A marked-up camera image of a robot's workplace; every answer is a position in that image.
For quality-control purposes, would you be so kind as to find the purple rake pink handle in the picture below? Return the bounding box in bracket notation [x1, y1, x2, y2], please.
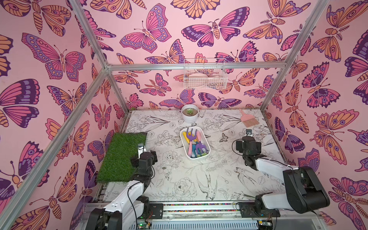
[195, 130, 209, 157]

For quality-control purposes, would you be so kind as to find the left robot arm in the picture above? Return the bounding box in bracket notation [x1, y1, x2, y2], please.
[85, 150, 158, 230]

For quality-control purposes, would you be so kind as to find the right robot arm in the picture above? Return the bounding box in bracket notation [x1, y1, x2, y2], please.
[233, 136, 330, 216]

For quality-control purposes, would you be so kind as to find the white storage tray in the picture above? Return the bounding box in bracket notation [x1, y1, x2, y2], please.
[180, 126, 211, 161]

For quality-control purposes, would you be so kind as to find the pink hand brush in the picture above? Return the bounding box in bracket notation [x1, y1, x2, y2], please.
[239, 109, 259, 128]

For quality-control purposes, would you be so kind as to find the green artificial grass mat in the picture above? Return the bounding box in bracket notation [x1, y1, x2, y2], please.
[97, 132, 147, 183]

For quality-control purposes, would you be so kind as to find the white plant pot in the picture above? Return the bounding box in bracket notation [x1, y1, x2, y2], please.
[181, 104, 199, 124]

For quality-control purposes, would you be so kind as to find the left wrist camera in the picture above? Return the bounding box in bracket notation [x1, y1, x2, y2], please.
[138, 143, 147, 159]

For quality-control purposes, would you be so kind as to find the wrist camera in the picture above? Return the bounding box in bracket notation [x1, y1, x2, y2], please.
[138, 143, 147, 159]
[245, 129, 253, 137]

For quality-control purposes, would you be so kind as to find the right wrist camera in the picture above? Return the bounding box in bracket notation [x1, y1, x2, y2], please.
[245, 129, 253, 137]

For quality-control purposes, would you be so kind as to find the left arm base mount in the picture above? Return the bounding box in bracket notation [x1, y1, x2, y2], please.
[136, 196, 164, 220]

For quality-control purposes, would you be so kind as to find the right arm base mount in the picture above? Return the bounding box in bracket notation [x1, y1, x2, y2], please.
[236, 193, 280, 218]

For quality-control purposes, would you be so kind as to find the white wire basket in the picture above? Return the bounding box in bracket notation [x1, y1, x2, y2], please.
[183, 62, 228, 91]

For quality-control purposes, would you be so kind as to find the aluminium cage frame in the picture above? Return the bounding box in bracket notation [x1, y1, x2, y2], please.
[0, 0, 331, 230]

